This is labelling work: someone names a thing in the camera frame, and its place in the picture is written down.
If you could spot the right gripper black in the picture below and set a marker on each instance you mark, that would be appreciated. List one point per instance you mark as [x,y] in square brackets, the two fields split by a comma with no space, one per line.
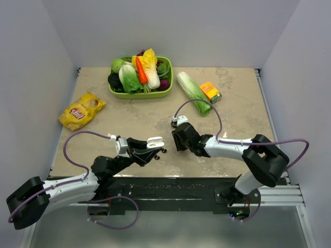
[177,138]

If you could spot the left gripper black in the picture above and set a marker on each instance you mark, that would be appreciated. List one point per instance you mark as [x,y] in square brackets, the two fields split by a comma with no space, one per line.
[144,158]

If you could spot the white earbud charging case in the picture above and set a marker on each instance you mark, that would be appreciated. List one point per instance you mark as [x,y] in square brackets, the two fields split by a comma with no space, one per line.
[155,142]

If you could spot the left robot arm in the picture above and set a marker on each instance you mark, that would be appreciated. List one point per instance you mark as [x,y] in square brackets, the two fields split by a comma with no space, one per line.
[35,197]

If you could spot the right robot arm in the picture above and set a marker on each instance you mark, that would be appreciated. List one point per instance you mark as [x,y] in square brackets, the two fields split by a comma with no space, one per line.
[266,163]

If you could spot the black earbud charging case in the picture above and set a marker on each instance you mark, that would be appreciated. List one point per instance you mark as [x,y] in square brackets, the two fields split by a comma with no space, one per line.
[172,124]

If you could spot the green plastic basket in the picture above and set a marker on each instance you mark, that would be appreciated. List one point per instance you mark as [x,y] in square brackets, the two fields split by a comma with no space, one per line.
[154,94]

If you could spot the orange juice carton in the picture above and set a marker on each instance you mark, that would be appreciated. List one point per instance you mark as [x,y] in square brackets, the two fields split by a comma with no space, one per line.
[211,92]

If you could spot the purple onion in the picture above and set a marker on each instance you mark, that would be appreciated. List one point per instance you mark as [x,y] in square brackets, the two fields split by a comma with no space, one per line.
[164,85]

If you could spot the napa cabbage on table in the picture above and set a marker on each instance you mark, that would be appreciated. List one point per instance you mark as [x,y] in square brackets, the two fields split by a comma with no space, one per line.
[193,91]

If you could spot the green white bok choy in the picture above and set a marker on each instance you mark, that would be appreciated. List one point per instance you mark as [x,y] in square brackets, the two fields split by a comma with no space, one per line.
[129,80]

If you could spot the dark leafy vegetable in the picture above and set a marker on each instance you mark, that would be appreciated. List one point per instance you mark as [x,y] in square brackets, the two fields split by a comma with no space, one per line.
[115,83]

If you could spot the yellow Lays chips bag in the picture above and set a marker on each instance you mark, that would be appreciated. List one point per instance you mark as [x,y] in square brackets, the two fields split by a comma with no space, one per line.
[81,112]

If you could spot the orange toy carrot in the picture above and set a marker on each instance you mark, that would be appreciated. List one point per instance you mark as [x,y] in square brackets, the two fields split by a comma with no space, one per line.
[142,76]

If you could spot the yellow white cabbage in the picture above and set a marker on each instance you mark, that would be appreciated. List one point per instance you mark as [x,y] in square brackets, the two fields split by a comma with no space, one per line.
[148,63]

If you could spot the round green vegetable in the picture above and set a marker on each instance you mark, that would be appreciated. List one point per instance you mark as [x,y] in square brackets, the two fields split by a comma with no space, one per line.
[116,64]

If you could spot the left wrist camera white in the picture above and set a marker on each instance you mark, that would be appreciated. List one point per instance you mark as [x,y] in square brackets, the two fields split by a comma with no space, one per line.
[121,146]

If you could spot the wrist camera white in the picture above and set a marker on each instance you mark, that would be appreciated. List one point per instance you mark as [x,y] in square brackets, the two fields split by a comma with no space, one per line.
[121,146]
[178,120]

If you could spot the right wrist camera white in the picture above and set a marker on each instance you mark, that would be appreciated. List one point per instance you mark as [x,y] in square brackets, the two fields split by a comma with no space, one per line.
[178,120]

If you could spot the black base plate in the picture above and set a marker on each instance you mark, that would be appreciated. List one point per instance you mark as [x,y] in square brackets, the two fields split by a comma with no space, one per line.
[172,194]

